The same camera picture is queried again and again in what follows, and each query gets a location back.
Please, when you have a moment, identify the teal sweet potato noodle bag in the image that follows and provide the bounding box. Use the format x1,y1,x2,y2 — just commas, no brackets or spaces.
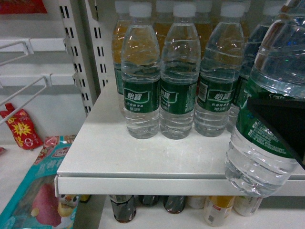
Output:
0,135,80,229

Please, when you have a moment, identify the red sauce pouch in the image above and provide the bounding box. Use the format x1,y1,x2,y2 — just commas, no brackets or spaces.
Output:
5,108,43,150

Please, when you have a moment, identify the white slotted shelf upright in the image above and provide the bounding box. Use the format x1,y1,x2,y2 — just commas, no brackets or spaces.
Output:
59,0,108,115

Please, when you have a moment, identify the shelf water bottle right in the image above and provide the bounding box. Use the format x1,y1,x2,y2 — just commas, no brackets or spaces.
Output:
194,1,245,137

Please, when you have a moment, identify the shelf water bottle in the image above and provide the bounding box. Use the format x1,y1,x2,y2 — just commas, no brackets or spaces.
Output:
160,1,201,140
194,1,245,137
121,2,161,139

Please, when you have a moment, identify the water bottle green label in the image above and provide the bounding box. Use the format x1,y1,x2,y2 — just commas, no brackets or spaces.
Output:
225,0,305,198

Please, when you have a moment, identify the shelf water bottle left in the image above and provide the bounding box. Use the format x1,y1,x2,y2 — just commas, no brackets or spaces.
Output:
121,2,161,139

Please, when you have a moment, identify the shelf water bottle middle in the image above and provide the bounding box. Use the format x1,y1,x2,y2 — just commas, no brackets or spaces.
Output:
160,1,201,140

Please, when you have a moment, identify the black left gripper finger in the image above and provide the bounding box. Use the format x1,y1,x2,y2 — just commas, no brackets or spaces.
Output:
247,98,305,168

